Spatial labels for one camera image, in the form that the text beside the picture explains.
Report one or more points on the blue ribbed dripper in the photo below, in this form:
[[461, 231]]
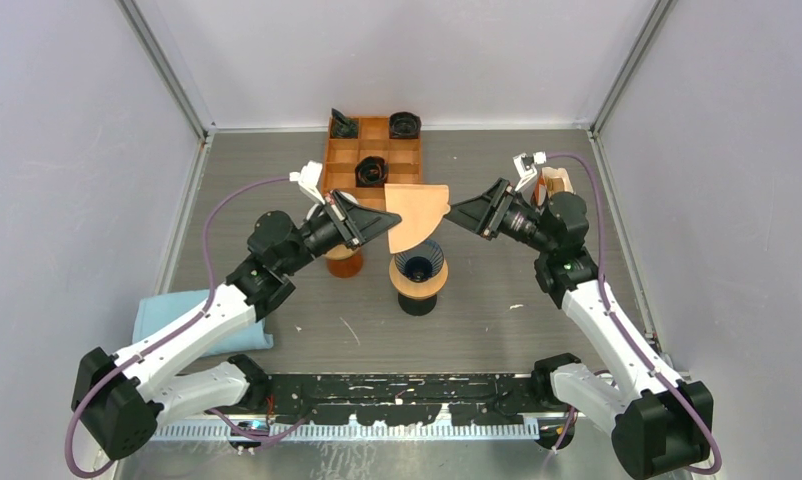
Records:
[[420, 263]]

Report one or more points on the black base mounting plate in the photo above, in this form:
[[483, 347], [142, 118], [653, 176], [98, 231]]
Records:
[[481, 399]]

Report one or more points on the white paper coffee filter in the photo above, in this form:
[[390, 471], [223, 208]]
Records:
[[316, 209]]

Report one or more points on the brown paper coffee filter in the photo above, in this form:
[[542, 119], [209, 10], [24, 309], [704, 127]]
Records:
[[421, 208]]

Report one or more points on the orange glass carafe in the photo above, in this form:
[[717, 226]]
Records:
[[345, 268]]

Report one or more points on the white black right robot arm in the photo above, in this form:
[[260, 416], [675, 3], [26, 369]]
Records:
[[657, 421]]

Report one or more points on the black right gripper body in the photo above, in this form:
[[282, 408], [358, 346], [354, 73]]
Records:
[[499, 213]]

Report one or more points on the orange coffee filter box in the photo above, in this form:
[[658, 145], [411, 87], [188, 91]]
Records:
[[550, 181]]

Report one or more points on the wooden ring holder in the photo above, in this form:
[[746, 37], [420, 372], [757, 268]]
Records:
[[421, 290]]

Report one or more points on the wooden ring dripper stand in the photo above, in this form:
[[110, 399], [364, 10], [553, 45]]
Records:
[[341, 252]]

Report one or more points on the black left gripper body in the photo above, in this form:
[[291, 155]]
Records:
[[330, 217]]

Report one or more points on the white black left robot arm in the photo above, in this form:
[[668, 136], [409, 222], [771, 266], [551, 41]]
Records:
[[122, 398]]

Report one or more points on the black dripper middle compartment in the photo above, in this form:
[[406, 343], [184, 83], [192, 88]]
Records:
[[371, 172]]

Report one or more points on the red black carafe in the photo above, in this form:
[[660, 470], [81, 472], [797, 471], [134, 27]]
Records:
[[417, 307]]

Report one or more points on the light blue folded cloth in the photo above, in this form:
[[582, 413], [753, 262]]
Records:
[[156, 312]]

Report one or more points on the black dripper top-right compartment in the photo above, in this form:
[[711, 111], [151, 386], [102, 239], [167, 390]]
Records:
[[404, 125]]

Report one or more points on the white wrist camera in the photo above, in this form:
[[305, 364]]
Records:
[[307, 179], [528, 167]]

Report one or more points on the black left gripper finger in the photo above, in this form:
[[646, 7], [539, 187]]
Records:
[[365, 216], [374, 232]]

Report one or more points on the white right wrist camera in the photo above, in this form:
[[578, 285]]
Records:
[[528, 167]]

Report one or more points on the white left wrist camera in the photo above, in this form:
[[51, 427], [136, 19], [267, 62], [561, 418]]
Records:
[[307, 179]]

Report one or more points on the black dripper top-left compartment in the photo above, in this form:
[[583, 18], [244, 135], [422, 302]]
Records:
[[342, 126]]

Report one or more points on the orange compartment tray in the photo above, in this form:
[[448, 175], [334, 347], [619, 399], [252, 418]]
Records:
[[403, 157]]

